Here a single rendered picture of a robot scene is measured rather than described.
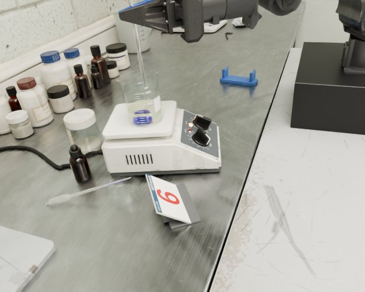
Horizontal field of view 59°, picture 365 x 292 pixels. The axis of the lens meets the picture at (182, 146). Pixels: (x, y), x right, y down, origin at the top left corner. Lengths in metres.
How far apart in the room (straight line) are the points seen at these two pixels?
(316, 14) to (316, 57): 1.23
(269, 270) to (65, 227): 0.30
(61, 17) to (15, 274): 0.86
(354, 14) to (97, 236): 0.55
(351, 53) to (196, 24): 0.36
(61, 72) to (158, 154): 0.45
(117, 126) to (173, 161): 0.11
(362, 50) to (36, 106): 0.69
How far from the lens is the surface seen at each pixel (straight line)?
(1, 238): 0.56
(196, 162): 0.55
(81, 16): 1.25
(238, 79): 0.91
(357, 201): 0.55
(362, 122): 0.70
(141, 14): 0.51
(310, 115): 0.69
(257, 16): 0.57
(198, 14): 0.45
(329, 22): 2.00
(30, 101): 0.82
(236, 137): 0.67
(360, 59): 0.71
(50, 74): 0.91
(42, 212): 0.58
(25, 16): 1.07
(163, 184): 0.52
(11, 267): 0.51
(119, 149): 0.56
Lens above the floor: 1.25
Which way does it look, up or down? 33 degrees down
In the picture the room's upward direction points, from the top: 6 degrees counter-clockwise
